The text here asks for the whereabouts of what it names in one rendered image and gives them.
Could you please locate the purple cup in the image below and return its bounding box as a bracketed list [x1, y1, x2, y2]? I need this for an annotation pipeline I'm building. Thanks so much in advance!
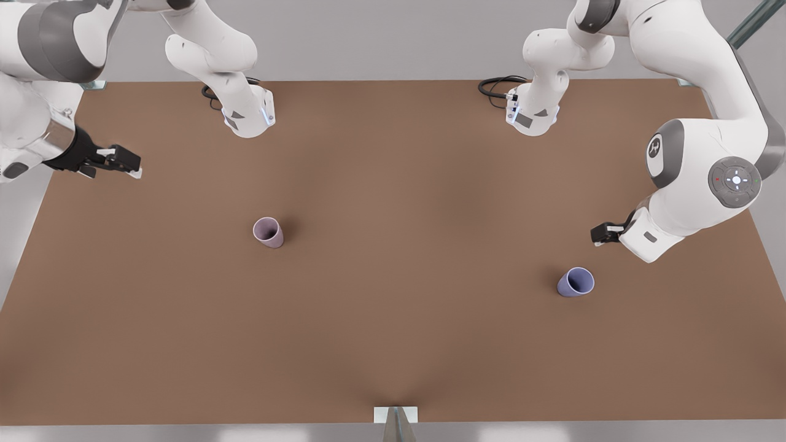
[556, 266, 596, 299]

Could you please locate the pink cup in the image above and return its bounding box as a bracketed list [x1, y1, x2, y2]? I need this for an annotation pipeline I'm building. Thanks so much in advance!
[252, 217, 286, 250]

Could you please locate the black right arm cable loop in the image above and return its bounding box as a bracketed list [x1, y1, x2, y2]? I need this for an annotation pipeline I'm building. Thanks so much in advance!
[201, 76, 263, 112]

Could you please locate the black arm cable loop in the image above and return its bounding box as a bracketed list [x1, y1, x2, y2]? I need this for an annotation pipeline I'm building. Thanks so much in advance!
[477, 75, 530, 112]
[201, 76, 263, 112]

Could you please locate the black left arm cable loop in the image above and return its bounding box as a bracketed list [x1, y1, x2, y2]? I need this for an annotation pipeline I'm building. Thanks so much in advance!
[477, 75, 530, 112]

